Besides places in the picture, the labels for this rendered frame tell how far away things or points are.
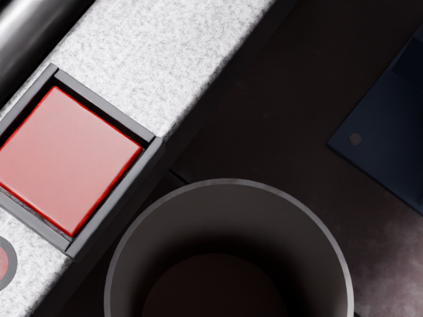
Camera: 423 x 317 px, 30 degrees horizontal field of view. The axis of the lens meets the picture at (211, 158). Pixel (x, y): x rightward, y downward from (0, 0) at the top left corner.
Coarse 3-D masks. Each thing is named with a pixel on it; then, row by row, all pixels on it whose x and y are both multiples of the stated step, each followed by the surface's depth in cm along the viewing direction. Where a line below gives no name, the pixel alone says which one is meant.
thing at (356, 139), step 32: (416, 32) 146; (416, 64) 136; (384, 96) 142; (416, 96) 142; (352, 128) 140; (384, 128) 140; (416, 128) 140; (352, 160) 138; (384, 160) 138; (416, 160) 139; (416, 192) 137
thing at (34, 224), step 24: (48, 72) 42; (24, 96) 41; (72, 96) 43; (96, 96) 41; (120, 120) 41; (0, 144) 41; (144, 144) 42; (144, 168) 40; (0, 192) 40; (120, 192) 40; (24, 216) 39; (96, 216) 40; (48, 240) 39
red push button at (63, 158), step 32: (64, 96) 42; (32, 128) 41; (64, 128) 41; (96, 128) 41; (0, 160) 40; (32, 160) 41; (64, 160) 41; (96, 160) 41; (128, 160) 41; (32, 192) 40; (64, 192) 40; (96, 192) 40; (64, 224) 40
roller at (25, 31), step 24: (24, 0) 44; (48, 0) 45; (72, 0) 46; (0, 24) 44; (24, 24) 44; (48, 24) 45; (0, 48) 44; (24, 48) 44; (48, 48) 46; (0, 72) 44; (24, 72) 45; (0, 96) 44
